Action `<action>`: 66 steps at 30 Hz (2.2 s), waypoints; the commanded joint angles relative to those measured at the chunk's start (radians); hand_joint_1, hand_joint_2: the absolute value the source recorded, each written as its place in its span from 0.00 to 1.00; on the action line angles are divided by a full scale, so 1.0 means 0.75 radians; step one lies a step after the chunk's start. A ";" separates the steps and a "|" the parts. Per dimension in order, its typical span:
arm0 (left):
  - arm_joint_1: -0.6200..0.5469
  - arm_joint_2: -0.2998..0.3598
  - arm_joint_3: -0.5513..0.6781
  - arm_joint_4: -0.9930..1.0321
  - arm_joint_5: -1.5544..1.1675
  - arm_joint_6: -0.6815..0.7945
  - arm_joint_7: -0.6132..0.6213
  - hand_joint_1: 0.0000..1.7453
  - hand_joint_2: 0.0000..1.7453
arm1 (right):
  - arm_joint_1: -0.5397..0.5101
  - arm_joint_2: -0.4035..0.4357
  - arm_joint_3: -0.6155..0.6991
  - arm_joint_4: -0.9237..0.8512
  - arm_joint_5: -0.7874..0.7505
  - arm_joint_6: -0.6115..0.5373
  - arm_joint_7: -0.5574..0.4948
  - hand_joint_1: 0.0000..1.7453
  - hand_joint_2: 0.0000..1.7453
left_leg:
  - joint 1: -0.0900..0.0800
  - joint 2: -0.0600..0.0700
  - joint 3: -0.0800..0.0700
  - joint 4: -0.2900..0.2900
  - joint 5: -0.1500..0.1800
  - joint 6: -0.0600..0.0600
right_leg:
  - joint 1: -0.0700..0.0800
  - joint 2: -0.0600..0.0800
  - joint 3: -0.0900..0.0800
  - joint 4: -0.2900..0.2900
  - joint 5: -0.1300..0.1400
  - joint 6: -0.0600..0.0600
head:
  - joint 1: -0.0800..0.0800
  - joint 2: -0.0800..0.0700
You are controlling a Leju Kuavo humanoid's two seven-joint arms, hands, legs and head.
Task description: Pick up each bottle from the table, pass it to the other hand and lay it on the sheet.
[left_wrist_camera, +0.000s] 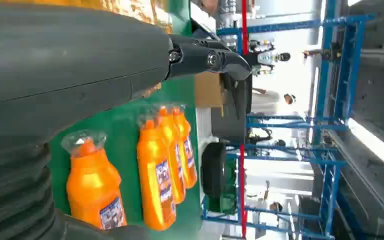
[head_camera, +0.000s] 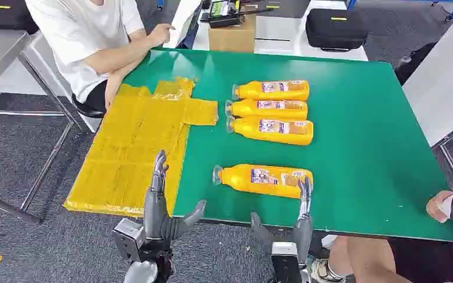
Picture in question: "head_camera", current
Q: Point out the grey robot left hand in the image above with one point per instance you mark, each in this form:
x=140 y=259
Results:
x=157 y=218

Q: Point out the person's hand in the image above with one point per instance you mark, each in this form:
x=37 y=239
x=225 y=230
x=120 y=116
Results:
x=161 y=35
x=431 y=209

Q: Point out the orange drink bottle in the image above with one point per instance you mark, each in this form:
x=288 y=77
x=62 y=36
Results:
x=246 y=110
x=238 y=181
x=250 y=91
x=250 y=133

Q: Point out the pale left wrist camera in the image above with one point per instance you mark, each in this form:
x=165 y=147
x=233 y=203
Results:
x=127 y=238

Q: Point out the computer mouse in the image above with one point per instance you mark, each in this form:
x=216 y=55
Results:
x=451 y=207

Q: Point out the black radio controller with antenna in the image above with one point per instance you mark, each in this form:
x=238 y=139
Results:
x=224 y=15

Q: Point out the black bag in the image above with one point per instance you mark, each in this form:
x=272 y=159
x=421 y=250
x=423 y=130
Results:
x=414 y=64

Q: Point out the yellow plastic sheet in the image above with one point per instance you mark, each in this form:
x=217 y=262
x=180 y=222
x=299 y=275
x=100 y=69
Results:
x=132 y=156

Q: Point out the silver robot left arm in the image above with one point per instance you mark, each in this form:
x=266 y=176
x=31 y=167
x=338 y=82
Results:
x=140 y=273

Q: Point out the green table mat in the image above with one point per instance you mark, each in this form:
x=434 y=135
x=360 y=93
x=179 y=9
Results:
x=367 y=156

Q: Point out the black carrying case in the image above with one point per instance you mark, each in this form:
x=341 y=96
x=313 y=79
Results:
x=336 y=29
x=3 y=17

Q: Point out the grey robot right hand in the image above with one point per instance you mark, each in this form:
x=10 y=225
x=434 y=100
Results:
x=304 y=234

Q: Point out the person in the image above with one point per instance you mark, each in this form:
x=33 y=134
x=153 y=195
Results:
x=78 y=35
x=367 y=258

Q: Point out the brown cardboard box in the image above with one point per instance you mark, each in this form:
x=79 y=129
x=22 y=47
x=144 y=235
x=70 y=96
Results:
x=232 y=39

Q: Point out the pale grey table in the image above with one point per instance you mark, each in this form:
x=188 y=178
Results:
x=441 y=78

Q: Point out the black stool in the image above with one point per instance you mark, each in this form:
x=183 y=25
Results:
x=87 y=111

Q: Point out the white table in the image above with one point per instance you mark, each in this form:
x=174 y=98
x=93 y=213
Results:
x=281 y=47

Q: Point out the white slanted panel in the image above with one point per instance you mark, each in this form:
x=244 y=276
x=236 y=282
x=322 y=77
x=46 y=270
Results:
x=179 y=19

